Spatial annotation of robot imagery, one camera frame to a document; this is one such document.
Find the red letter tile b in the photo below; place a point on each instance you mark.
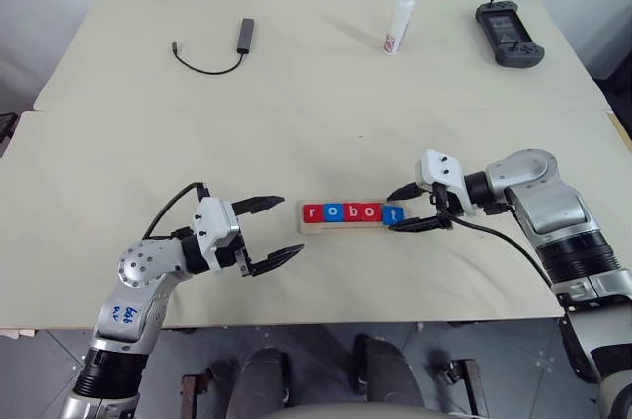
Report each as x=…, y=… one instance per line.
x=352, y=213

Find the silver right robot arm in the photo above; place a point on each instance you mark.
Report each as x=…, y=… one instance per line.
x=553, y=211

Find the white plastic bottle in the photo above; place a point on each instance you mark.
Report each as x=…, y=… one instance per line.
x=399, y=24

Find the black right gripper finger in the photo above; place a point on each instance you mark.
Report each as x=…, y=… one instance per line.
x=419, y=225
x=407, y=192

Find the red letter tile r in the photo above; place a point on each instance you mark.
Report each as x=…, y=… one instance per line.
x=312, y=213

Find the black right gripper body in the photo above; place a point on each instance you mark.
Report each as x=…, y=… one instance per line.
x=441, y=201

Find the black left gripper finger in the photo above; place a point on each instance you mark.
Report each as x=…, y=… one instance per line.
x=259, y=204
x=276, y=260

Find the blue letter t tile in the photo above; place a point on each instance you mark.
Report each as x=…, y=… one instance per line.
x=394, y=215

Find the red letter o block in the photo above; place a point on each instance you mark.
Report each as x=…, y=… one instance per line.
x=372, y=213

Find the rusty metal table bracket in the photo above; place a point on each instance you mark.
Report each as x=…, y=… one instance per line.
x=190, y=396
x=469, y=384

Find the light wooden letter tray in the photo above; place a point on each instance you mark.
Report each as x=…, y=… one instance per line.
x=340, y=227

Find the dark rounded shape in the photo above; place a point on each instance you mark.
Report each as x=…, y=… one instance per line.
x=264, y=379

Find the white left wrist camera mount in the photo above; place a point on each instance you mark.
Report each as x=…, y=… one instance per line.
x=214, y=219

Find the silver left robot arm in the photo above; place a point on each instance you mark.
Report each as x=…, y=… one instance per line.
x=138, y=290

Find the black handheld controller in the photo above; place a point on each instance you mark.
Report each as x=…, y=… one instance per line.
x=508, y=31

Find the dark grey usb hub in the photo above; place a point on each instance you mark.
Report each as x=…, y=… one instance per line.
x=245, y=36

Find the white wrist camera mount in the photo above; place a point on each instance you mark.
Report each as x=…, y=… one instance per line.
x=439, y=167
x=214, y=219

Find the dark object beside table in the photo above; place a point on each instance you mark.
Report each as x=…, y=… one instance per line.
x=6, y=130

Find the blue letter tile o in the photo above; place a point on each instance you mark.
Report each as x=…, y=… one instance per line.
x=332, y=213

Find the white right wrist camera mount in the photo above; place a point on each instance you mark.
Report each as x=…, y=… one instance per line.
x=439, y=167

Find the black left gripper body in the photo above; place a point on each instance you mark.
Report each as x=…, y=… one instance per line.
x=229, y=253

